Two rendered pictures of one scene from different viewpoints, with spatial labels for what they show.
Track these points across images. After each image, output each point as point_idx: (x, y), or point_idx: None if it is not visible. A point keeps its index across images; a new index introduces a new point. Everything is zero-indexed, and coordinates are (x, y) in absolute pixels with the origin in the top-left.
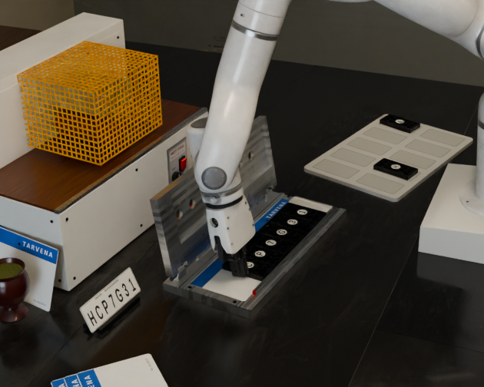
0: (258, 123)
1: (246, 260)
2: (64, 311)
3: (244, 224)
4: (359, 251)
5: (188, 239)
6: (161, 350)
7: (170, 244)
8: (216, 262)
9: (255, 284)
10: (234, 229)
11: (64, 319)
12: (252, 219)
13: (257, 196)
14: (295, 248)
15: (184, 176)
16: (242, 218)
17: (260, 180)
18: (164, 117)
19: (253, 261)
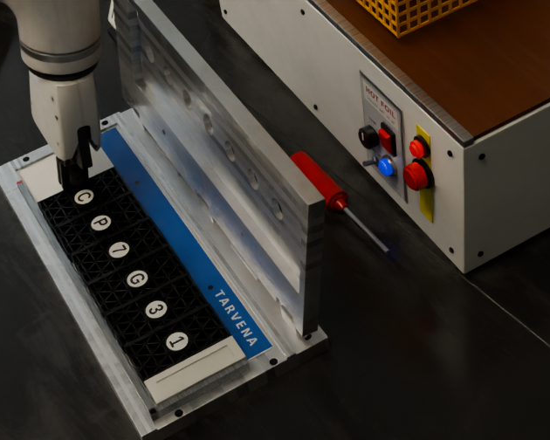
0: (286, 182)
1: (60, 168)
2: (189, 12)
3: (46, 117)
4: (24, 407)
5: (143, 96)
6: (27, 79)
7: (122, 56)
8: (140, 172)
9: (44, 198)
10: (34, 93)
11: (171, 10)
12: (58, 137)
13: (257, 270)
14: (75, 278)
15: (155, 17)
16: (44, 104)
17: (270, 264)
18: (464, 66)
19: (88, 207)
